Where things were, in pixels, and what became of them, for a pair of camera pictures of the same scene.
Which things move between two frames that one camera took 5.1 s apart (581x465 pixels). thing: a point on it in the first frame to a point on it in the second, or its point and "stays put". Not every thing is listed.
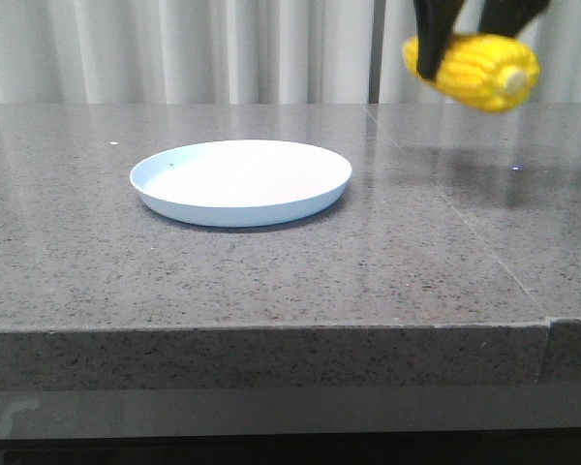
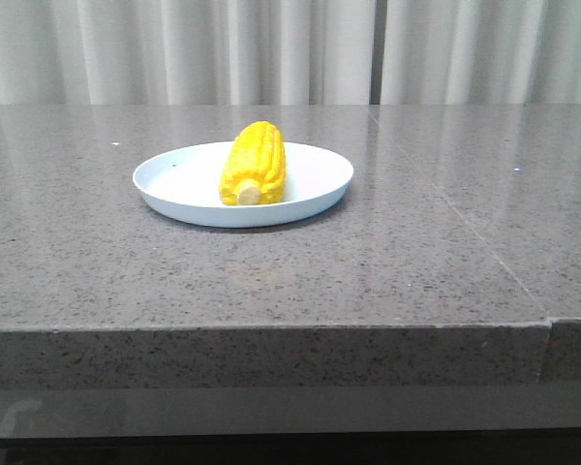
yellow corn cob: (492, 72) to (254, 168)
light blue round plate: (239, 182) stays put
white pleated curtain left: (175, 51) stays put
